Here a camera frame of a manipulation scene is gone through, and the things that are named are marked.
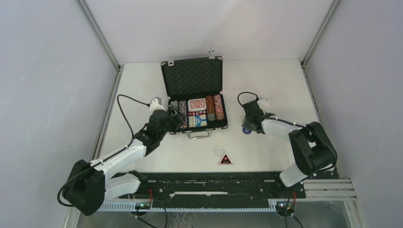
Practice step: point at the red playing card deck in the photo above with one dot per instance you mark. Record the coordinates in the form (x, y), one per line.
(198, 104)

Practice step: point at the red black triangle card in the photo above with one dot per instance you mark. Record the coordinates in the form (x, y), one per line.
(225, 160)

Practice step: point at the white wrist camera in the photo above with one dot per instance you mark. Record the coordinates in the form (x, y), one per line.
(263, 103)
(156, 104)

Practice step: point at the purple blind button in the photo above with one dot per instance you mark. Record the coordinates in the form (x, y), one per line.
(246, 130)

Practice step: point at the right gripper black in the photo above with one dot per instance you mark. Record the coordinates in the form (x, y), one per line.
(246, 122)

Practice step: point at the white dealer button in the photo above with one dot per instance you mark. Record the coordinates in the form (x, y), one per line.
(219, 151)

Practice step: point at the blue-white chip row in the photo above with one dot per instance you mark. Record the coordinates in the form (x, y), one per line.
(183, 110)

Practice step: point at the red-white chip row top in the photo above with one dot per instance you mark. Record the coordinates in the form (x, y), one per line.
(219, 111)

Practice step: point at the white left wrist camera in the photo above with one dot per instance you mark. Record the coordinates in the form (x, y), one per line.
(156, 104)

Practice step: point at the black mounting rail base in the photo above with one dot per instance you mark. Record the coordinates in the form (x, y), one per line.
(213, 190)

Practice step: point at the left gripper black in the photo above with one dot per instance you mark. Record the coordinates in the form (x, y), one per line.
(177, 119)

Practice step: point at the black aluminium poker case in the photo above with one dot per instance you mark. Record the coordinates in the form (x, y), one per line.
(194, 78)

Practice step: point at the orange chip row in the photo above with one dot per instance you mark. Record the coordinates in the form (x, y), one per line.
(210, 105)

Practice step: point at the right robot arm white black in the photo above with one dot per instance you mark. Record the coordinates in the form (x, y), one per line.
(311, 148)

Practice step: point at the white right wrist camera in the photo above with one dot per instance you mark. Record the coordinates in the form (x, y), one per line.
(263, 103)

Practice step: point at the red dice in case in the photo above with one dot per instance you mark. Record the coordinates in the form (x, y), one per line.
(196, 113)

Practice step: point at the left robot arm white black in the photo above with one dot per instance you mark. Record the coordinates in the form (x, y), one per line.
(91, 183)

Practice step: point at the green chip row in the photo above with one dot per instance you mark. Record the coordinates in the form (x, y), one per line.
(175, 104)

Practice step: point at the blue playing card box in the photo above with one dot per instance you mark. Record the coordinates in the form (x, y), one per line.
(197, 120)

